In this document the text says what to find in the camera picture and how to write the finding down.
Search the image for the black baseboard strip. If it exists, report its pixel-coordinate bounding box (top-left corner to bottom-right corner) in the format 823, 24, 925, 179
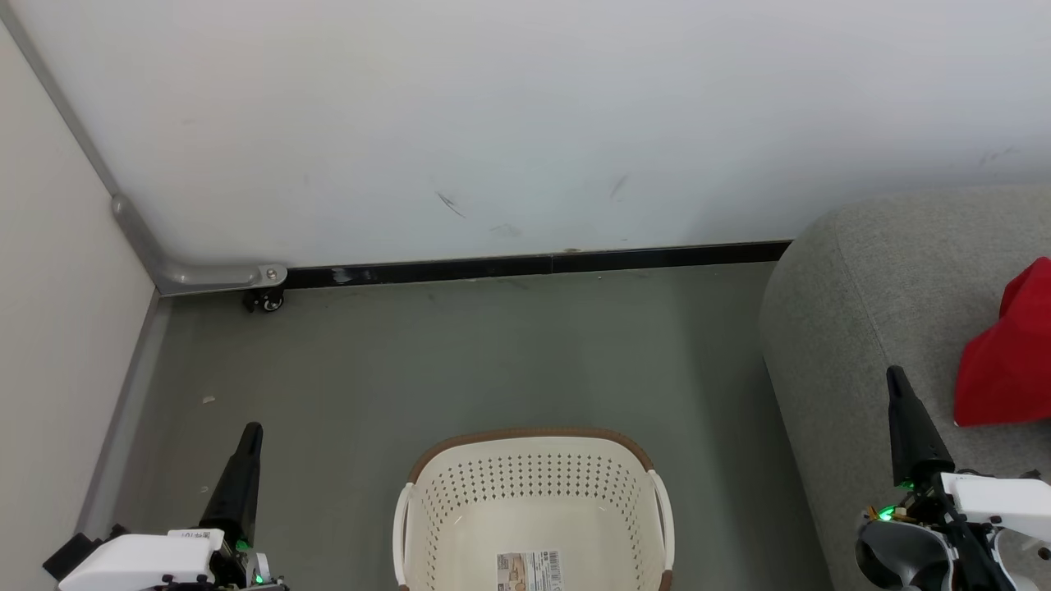
285, 240, 793, 290

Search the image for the grey fabric sofa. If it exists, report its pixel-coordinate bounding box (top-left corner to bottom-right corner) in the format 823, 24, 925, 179
760, 185, 1051, 591

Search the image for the red garment with white stripes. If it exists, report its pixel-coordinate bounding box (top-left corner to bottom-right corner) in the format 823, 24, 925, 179
955, 308, 1051, 428

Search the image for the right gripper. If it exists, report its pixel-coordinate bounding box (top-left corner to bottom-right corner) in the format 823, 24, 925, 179
872, 365, 1051, 591

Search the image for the grey floor skirting strip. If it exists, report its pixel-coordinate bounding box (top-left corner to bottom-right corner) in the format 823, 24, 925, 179
78, 291, 171, 543

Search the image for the plain red garment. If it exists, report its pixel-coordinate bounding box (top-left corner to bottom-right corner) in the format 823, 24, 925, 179
999, 257, 1051, 325

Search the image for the cream perforated laundry basket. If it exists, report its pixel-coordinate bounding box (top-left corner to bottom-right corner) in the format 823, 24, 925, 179
392, 427, 676, 591

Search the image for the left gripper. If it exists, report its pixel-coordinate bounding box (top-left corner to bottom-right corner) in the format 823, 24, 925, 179
57, 423, 288, 591

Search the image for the paper label in basket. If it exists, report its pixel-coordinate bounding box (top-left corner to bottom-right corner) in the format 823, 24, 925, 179
496, 550, 566, 591

